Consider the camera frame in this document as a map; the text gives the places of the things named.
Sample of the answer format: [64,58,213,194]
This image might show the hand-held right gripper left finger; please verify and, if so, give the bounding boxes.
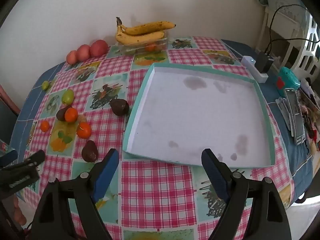
[30,148,120,240]

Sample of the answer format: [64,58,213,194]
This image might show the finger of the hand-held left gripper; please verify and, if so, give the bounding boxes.
[0,150,18,167]
[24,150,46,167]

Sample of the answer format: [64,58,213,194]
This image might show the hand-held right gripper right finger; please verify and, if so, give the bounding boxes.
[201,148,292,240]

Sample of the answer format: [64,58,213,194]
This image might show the white tray with teal rim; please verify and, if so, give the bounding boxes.
[122,63,276,168]

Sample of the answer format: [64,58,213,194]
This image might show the large green mango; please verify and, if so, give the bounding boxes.
[61,89,75,105]

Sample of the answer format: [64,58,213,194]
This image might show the person's left hand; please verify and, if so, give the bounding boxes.
[13,196,27,227]

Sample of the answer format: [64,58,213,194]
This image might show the dark avocado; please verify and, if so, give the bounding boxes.
[56,106,73,122]
[109,99,130,116]
[81,140,99,162]

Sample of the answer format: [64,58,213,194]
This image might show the pink checkered printed tablecloth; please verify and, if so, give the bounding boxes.
[24,36,295,240]

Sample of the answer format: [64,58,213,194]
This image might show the blue tablecloth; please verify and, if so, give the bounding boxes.
[11,39,314,230]

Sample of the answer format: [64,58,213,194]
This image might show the pink wooden chair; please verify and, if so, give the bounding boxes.
[0,85,21,117]

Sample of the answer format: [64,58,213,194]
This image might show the grey flat device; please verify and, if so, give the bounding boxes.
[275,97,293,131]

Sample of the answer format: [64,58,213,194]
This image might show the remote controls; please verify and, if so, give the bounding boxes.
[285,88,306,144]

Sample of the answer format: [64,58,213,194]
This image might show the small red apple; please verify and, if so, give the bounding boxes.
[66,50,78,64]

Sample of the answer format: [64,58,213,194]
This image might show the pile of colourful small things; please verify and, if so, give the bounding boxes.
[300,80,320,153]

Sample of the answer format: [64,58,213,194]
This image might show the medium red apple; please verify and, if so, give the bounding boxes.
[76,44,92,62]

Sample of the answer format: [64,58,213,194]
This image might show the white power strip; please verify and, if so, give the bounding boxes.
[241,55,268,83]

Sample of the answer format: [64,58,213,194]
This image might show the teal box with red mark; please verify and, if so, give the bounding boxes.
[276,66,300,97]

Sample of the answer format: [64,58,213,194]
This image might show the black charger plug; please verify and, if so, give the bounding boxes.
[255,51,272,73]

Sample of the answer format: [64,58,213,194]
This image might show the large red apple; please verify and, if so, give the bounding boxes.
[90,39,109,57]

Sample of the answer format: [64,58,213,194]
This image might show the clear plastic container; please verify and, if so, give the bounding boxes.
[117,37,169,55]

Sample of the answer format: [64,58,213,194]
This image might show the bunch of yellow bananas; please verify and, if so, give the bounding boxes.
[115,17,165,45]

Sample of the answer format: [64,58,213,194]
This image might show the spotted yellow banana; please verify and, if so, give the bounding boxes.
[121,21,176,36]

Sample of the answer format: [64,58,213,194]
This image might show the white lattice chair back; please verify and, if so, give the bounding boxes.
[297,15,320,80]

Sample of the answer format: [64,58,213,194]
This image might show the white wooden furniture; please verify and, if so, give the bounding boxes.
[259,4,310,63]

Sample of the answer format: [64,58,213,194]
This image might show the black cable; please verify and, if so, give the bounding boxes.
[265,37,320,55]
[269,4,310,53]

